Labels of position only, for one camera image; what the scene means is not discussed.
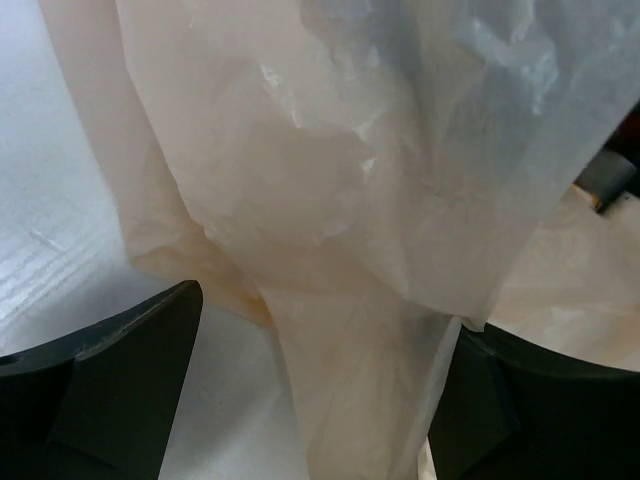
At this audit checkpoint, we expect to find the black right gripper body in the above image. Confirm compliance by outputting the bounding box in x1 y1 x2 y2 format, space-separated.
574 103 639 214

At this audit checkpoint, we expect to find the translucent printed plastic bag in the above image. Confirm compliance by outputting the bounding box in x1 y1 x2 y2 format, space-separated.
41 1 639 479

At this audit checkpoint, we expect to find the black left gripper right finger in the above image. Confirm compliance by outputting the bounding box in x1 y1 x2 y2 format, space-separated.
428 325 639 479

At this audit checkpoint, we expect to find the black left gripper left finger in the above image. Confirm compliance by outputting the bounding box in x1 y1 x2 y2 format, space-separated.
1 281 203 479

